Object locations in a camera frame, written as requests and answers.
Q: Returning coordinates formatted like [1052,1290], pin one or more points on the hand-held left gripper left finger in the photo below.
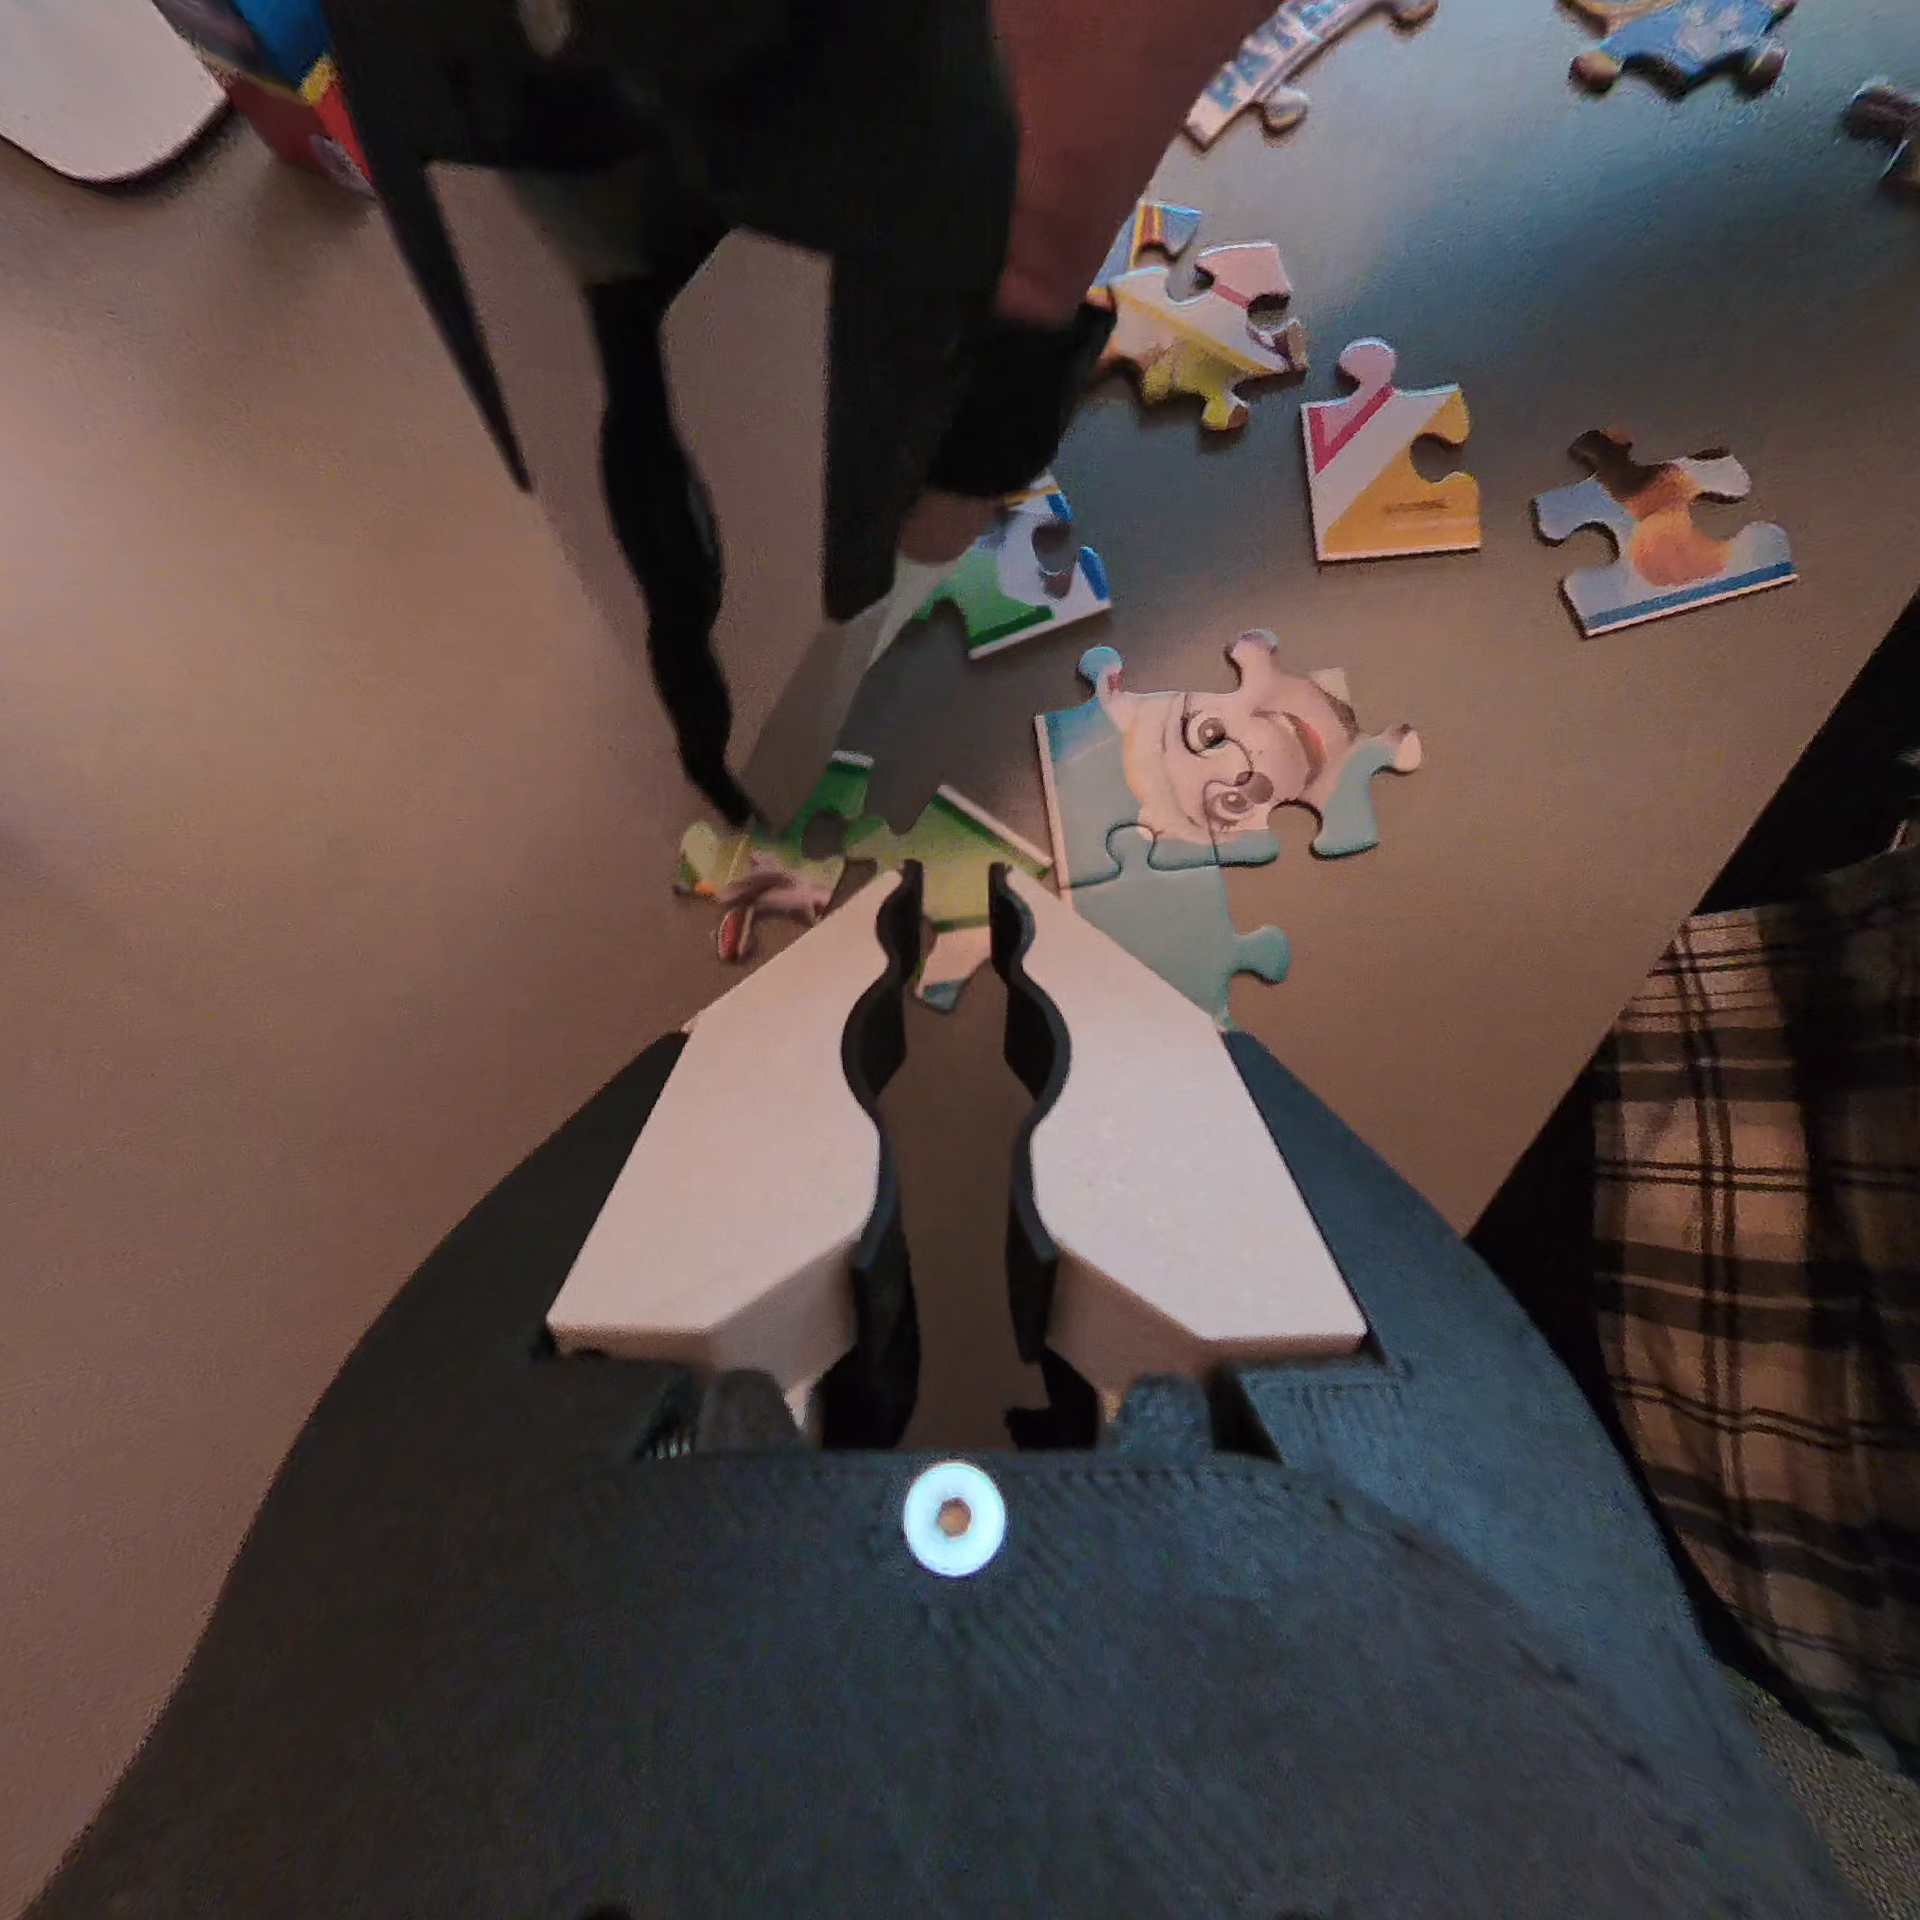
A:
[704,1185]

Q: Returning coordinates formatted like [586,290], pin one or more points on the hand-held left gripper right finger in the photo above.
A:
[1200,1185]

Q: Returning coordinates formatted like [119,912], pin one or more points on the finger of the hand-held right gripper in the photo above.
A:
[833,705]
[524,330]

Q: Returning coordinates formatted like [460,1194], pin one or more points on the green striped edge puzzle piece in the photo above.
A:
[780,869]

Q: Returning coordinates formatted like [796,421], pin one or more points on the green white dog puzzle piece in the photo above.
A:
[1005,585]

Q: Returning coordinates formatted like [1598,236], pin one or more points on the teal husky dog puzzle section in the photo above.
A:
[1185,901]

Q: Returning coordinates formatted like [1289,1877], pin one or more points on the blue yellow zigzag puzzle piece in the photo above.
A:
[1154,234]

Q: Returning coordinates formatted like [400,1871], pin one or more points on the PATROL logo puzzle section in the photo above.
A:
[1245,82]

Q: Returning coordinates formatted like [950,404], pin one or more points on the yellow white pink puzzle piece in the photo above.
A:
[1200,330]

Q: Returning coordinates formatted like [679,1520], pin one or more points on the yellow pink corner puzzle piece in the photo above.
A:
[1396,480]

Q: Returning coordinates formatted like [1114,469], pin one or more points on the blue paw print puzzle piece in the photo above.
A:
[1681,37]

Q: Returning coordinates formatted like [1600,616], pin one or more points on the grey desk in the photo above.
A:
[300,901]

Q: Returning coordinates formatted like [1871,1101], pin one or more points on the red puzzle box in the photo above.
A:
[300,106]

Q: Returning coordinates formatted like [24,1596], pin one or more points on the white stand base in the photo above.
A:
[90,76]

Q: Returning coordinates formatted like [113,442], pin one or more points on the plaid clothing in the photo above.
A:
[1770,1276]

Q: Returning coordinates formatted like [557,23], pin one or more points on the blue puzzle piece with dog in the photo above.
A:
[1665,557]

